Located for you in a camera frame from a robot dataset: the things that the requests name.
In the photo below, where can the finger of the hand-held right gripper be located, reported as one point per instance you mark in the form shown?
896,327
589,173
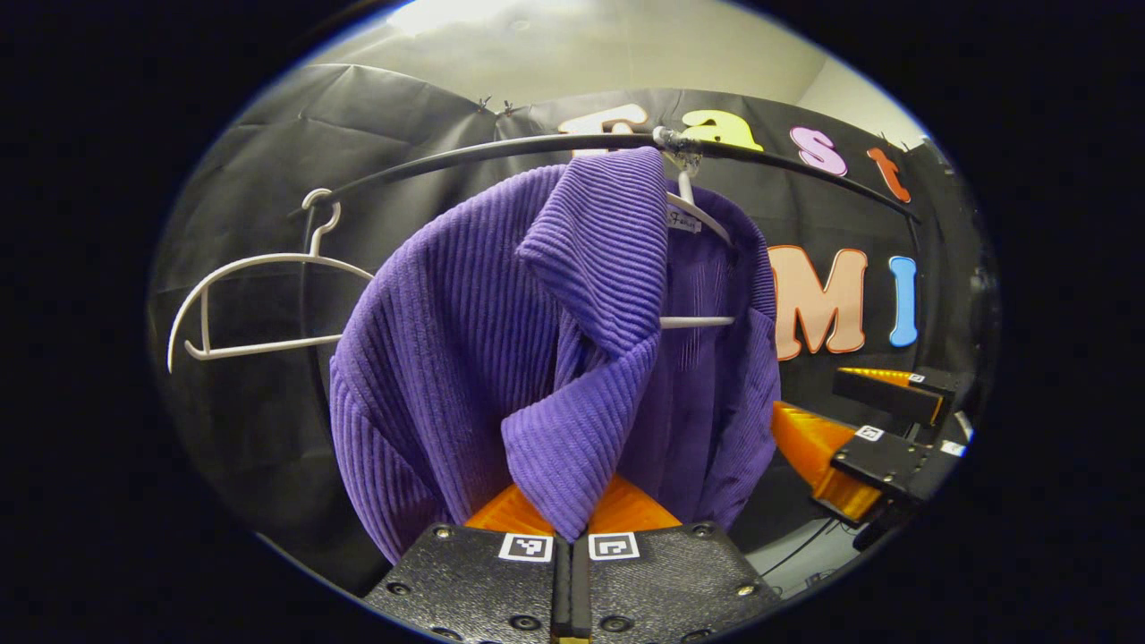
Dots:
886,398
881,461

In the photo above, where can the black clothes rack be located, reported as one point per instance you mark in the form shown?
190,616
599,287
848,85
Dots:
537,144

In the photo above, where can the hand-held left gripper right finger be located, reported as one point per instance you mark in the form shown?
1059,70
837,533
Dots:
662,581

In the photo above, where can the black backdrop cloth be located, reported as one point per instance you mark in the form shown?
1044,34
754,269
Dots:
268,161

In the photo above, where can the white plain hanger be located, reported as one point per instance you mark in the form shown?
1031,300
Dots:
268,346

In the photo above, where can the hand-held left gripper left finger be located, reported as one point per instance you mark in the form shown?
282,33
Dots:
474,590

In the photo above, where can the white hanger with knotted hook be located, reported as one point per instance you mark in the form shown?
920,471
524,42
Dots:
698,321

